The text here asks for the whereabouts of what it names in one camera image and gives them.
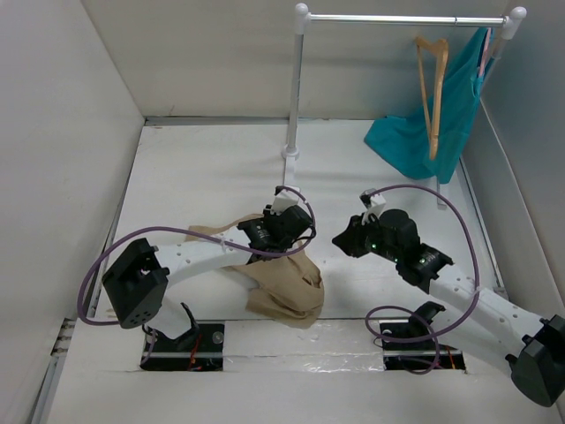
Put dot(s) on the wooden clothes hanger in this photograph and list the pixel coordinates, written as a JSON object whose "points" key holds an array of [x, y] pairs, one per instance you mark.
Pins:
{"points": [[432, 104]]}

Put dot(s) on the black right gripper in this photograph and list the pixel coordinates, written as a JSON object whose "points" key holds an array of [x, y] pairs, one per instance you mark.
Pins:
{"points": [[350, 240]]}

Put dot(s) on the teal shirt on rack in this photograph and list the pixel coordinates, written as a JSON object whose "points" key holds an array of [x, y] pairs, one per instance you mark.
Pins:
{"points": [[402, 141]]}

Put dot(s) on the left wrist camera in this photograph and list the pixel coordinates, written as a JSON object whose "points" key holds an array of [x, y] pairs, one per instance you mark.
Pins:
{"points": [[286, 196]]}

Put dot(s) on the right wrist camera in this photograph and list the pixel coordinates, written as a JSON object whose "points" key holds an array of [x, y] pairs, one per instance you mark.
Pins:
{"points": [[374, 205]]}

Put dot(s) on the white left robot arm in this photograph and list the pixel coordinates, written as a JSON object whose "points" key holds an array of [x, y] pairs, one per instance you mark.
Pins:
{"points": [[138, 279]]}

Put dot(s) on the white metal clothes rack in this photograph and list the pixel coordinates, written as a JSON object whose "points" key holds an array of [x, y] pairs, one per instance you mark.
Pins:
{"points": [[508, 24]]}

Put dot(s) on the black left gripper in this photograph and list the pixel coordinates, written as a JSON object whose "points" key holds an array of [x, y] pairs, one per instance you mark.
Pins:
{"points": [[268, 215]]}

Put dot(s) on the pink hanger on rack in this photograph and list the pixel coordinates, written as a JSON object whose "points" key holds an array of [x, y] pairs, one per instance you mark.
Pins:
{"points": [[484, 52]]}

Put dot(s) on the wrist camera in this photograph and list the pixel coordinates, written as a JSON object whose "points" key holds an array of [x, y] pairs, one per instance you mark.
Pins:
{"points": [[374, 205], [286, 196]]}

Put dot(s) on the beige t shirt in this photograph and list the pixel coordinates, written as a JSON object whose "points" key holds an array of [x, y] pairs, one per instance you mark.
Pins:
{"points": [[288, 290]]}

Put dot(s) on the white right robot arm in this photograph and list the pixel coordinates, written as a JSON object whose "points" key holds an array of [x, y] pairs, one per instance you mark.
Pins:
{"points": [[526, 346]]}

